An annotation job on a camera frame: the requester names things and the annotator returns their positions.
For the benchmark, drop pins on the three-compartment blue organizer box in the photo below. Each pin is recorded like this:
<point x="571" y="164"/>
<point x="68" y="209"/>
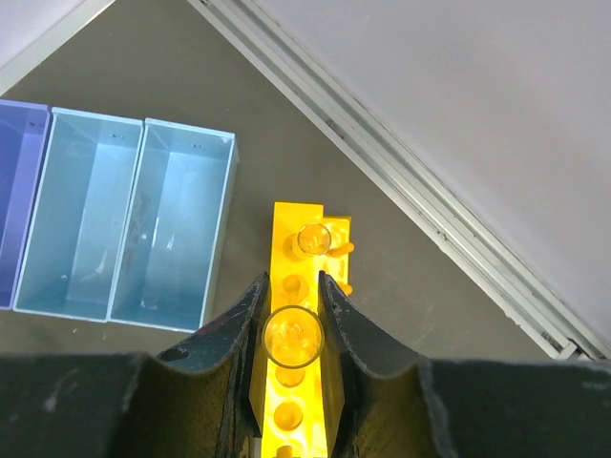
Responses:
<point x="112" y="219"/>

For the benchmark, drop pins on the yellow test tube rack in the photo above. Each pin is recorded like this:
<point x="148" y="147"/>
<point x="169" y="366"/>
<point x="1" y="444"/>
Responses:
<point x="293" y="416"/>

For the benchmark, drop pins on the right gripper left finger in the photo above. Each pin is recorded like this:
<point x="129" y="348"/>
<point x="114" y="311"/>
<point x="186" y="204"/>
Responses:
<point x="198" y="398"/>

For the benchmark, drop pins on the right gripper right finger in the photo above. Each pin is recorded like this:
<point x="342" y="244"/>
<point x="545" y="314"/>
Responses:
<point x="383" y="399"/>

